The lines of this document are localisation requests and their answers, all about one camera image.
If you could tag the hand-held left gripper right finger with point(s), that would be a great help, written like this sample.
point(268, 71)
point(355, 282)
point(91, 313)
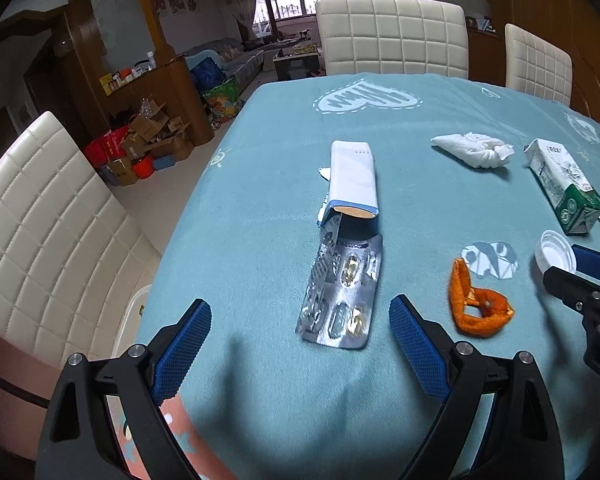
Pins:
point(420, 355)

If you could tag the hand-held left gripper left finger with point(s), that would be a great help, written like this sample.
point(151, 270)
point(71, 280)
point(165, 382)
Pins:
point(182, 350)

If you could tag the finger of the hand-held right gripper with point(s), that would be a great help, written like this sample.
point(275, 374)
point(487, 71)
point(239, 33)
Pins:
point(597, 265)
point(572, 287)

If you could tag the white bottle cap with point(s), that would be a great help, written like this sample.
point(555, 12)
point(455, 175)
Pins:
point(555, 252)

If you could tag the silver pill blister pack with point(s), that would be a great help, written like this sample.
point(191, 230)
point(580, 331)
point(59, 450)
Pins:
point(340, 290)

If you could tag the orange peel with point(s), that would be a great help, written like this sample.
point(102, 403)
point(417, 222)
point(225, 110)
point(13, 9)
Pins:
point(460, 305)

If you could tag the green white milk carton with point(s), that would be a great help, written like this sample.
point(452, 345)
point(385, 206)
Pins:
point(560, 180)

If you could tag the blue printed tablecloth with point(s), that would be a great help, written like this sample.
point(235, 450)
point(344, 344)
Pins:
point(260, 240)

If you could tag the crumpled white tissue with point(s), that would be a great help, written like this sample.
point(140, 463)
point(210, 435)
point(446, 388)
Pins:
point(472, 150)

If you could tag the cream quilted dining chair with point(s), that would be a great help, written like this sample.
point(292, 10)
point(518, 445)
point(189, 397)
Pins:
point(390, 35)
point(50, 240)
point(540, 65)

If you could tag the white blue medicine box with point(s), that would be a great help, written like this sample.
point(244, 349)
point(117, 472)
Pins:
point(352, 180)

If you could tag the small orange bucket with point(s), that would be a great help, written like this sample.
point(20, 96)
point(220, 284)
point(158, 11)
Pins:
point(143, 166)

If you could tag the pile of cardboard boxes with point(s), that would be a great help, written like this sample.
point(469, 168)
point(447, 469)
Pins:
point(155, 135)

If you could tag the red bag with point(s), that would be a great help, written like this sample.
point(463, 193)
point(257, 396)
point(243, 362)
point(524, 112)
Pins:
point(105, 147)

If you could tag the wooden sideboard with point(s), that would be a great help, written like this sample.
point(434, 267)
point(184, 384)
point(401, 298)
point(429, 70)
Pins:
point(487, 52)

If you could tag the colourful printed bag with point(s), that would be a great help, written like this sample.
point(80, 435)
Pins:
point(222, 100)

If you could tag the wooden partition cabinet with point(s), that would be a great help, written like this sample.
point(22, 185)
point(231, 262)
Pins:
point(185, 95)

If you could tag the blue cushion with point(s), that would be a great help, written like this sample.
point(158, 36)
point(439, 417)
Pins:
point(207, 74)

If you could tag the row of small shelf boxes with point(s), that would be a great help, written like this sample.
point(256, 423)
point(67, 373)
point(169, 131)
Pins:
point(127, 75)

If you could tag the grey sofa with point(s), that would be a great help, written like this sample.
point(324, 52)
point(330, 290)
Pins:
point(245, 62)

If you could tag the coffee table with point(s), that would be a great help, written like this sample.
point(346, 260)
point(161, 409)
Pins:
point(297, 60)

